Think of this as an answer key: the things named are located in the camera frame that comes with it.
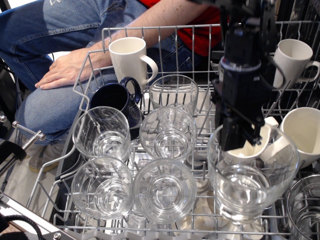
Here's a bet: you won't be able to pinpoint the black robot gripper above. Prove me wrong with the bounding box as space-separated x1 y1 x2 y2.
212 56 271 151

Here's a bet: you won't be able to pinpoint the clear glass cup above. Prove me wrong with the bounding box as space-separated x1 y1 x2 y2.
149 74 199 116
139 106 197 162
133 158 197 224
286 174 320 240
72 106 131 163
70 156 134 220
207 126 298 224

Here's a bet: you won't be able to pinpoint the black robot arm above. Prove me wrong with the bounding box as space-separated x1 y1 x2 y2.
206 0 279 151

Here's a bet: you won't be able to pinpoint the person's bare forearm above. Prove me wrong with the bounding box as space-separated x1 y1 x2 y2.
86 0 213 72

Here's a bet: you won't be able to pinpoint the person's hand on knee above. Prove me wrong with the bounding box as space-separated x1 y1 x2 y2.
35 48 92 90

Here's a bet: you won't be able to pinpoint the white mug under gripper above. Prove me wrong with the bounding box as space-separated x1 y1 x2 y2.
223 116 279 165

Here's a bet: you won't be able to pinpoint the tall white mug back right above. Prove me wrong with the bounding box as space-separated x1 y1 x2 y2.
273 39 320 89

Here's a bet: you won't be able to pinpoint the person's red shirt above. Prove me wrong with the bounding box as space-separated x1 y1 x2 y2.
139 0 222 57

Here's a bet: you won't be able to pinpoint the dark blue mug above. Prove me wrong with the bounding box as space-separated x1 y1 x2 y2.
89 76 144 141

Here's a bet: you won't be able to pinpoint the grey shoe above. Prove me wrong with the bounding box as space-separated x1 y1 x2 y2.
27 142 65 173

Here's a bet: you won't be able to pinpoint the person's blue jeans legs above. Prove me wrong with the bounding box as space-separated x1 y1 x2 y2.
0 0 206 146

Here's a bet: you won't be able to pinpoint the metal clamp with black grip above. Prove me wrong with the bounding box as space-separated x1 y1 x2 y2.
0 121 46 177

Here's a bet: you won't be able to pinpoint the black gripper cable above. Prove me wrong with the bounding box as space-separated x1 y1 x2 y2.
259 56 286 91

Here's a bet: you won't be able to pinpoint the grey wire dishwasher rack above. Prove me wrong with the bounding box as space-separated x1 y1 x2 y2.
26 20 320 240

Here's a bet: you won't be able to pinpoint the black braided cable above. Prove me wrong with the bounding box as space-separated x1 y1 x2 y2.
0 213 45 240

